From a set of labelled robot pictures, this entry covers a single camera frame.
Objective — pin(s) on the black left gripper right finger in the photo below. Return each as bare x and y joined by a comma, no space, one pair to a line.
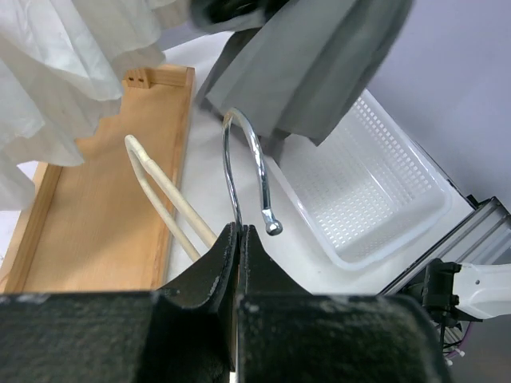
286,334

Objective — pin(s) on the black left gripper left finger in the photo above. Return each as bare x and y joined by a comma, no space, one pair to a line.
181,332

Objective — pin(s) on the grey pleated skirt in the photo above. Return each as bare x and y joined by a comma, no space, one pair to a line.
295,67

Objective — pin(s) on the white ruffled skirt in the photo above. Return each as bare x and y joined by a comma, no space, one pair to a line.
62,63

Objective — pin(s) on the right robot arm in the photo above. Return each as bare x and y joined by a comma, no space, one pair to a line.
464,292

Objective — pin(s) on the wooden clothes rack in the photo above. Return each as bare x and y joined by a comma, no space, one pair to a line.
91,227

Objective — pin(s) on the white perforated plastic basket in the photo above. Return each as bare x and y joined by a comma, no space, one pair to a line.
367,191

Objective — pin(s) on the aluminium mounting rail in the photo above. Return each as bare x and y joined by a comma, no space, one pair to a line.
483,237

